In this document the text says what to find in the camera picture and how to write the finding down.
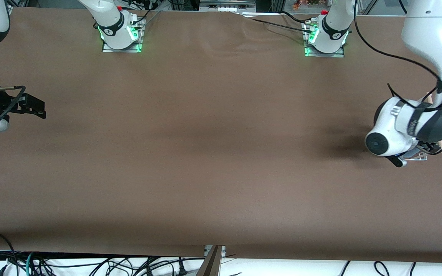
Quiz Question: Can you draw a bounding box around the black cable across table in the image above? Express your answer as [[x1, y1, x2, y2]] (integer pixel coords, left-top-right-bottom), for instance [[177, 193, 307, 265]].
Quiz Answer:
[[239, 11, 314, 34]]

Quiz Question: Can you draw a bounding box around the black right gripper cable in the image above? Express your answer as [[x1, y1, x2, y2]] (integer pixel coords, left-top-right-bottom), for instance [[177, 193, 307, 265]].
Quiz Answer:
[[0, 85, 27, 129]]

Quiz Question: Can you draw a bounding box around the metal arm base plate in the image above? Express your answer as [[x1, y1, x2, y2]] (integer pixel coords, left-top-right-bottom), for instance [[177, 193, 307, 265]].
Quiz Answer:
[[304, 22, 345, 58], [102, 17, 144, 53]]

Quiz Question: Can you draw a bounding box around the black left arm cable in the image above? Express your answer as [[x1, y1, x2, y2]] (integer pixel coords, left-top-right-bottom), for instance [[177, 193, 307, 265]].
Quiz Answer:
[[353, 0, 442, 156]]

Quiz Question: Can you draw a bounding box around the white power strip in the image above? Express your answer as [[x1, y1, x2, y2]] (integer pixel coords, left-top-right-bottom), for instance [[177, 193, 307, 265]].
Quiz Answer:
[[200, 0, 256, 12]]

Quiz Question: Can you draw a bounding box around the grey metal frame bar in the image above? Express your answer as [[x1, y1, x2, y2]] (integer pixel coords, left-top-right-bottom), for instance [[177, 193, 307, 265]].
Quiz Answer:
[[195, 245, 226, 276]]

